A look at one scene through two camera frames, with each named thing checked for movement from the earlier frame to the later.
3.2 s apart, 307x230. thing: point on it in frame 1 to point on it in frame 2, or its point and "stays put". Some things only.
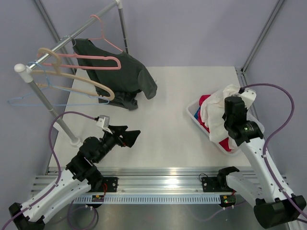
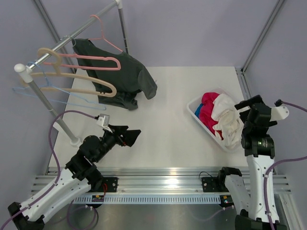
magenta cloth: (225, 143) to (205, 112)
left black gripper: (129, 136) stays put
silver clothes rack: (27, 72) stays put
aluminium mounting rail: (143, 180) stays put
